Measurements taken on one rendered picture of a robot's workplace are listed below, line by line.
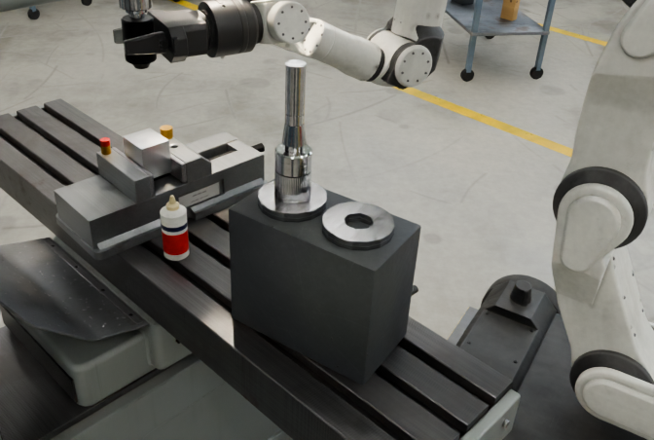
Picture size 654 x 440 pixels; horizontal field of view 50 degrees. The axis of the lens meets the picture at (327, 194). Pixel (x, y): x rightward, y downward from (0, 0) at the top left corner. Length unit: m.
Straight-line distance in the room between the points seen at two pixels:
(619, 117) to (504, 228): 1.90
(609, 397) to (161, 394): 0.77
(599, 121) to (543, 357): 0.60
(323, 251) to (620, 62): 0.51
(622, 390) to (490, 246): 1.61
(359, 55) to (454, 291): 1.49
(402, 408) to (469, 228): 2.08
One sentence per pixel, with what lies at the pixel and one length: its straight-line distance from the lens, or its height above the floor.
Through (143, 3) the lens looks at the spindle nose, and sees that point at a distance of 1.07.
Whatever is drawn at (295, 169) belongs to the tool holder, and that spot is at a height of 1.17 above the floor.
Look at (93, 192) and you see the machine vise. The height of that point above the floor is 0.99.
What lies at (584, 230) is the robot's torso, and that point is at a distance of 1.16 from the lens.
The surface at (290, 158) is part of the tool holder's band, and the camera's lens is 0.85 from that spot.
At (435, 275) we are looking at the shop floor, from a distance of 2.65.
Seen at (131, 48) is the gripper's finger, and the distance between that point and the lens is 1.08.
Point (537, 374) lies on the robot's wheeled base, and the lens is 1.51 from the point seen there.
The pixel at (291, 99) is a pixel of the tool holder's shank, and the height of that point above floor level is 1.26.
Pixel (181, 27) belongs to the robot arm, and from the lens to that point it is 1.08.
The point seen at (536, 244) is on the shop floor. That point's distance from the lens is 2.93.
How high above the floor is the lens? 1.59
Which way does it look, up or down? 31 degrees down
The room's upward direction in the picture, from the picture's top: 3 degrees clockwise
